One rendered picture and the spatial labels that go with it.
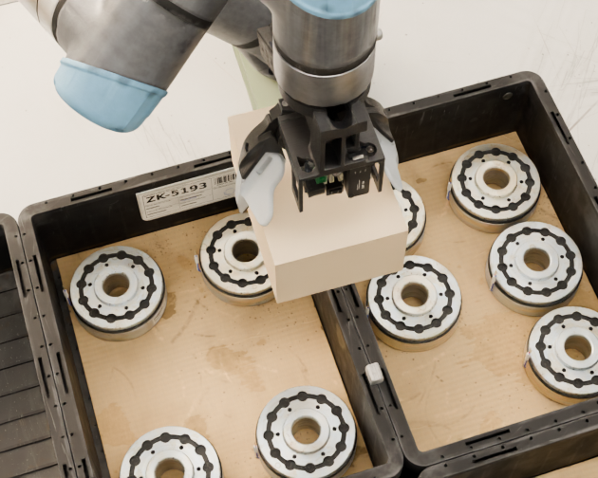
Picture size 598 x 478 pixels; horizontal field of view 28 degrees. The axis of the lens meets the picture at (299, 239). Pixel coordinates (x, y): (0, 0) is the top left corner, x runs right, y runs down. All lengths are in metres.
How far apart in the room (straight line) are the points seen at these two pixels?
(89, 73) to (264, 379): 0.52
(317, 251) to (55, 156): 0.65
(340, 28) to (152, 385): 0.59
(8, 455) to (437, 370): 0.46
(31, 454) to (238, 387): 0.23
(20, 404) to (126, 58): 0.55
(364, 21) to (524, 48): 0.89
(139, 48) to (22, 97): 0.82
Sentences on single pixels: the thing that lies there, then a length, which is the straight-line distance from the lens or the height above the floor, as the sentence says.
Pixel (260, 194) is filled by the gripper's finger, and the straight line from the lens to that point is 1.01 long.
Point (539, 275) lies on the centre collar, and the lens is 1.32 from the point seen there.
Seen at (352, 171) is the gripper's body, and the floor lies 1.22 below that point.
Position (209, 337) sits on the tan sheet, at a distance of 1.31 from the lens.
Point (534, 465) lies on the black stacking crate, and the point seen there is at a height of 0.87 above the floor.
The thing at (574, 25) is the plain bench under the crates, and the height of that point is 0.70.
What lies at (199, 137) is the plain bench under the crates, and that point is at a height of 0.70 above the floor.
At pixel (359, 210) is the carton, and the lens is 1.04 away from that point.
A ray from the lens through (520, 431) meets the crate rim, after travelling 1.17.
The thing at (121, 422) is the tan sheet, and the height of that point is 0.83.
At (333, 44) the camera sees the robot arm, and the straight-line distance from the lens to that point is 0.82.
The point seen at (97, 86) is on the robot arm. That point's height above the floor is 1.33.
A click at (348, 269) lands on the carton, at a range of 1.06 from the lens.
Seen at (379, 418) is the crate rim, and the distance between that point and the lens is 1.16.
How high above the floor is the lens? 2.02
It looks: 61 degrees down
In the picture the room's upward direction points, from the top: 1 degrees counter-clockwise
